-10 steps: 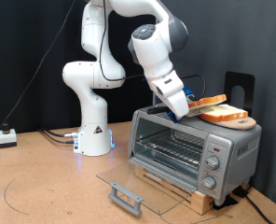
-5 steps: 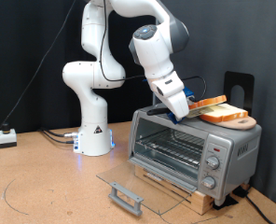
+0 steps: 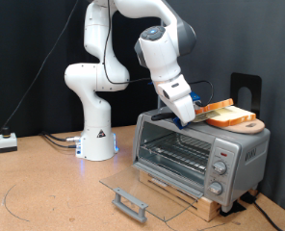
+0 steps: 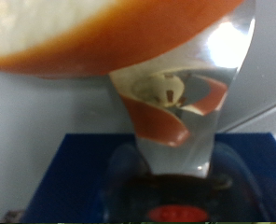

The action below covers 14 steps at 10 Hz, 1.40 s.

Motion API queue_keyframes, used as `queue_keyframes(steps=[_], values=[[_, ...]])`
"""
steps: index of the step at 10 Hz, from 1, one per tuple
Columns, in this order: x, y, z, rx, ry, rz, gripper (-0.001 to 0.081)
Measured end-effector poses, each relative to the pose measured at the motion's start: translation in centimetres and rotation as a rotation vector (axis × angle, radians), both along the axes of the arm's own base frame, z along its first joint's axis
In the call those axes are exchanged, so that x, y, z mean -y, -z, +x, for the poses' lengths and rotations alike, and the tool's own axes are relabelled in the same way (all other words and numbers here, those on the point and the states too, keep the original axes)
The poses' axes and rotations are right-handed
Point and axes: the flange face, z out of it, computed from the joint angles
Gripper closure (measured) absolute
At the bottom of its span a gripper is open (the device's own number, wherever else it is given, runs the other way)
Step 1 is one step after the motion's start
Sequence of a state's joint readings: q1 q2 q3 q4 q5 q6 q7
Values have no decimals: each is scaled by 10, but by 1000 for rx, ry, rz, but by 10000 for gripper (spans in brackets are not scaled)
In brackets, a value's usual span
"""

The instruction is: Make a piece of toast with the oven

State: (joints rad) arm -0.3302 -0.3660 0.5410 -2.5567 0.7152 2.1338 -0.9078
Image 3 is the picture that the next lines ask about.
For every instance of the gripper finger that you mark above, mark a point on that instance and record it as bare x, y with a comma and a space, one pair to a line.
186, 123

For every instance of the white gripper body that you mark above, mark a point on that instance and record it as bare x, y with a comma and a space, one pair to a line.
181, 102

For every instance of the white bread slice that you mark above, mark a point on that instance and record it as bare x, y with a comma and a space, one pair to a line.
216, 105
238, 117

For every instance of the silver oven timer knob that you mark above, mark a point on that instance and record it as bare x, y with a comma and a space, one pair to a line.
215, 188

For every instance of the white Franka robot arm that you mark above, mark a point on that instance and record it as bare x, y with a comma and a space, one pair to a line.
91, 80

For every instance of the silver oven temperature knob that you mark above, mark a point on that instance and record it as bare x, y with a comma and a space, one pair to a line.
219, 168

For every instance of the silver toaster oven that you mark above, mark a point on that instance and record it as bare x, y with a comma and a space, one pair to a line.
245, 166

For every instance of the vertical metal pole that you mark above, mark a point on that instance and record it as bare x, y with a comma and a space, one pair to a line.
160, 103

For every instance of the small round wooden board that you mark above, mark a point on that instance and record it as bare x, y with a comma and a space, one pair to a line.
253, 128

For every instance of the black metal bookend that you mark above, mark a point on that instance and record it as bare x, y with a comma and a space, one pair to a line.
245, 80

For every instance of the wooden crate base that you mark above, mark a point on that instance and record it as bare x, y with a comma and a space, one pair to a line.
210, 211

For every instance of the emergency stop button box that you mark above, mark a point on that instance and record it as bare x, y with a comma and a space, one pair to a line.
7, 142

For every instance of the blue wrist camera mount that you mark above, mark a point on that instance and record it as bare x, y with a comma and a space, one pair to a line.
195, 97

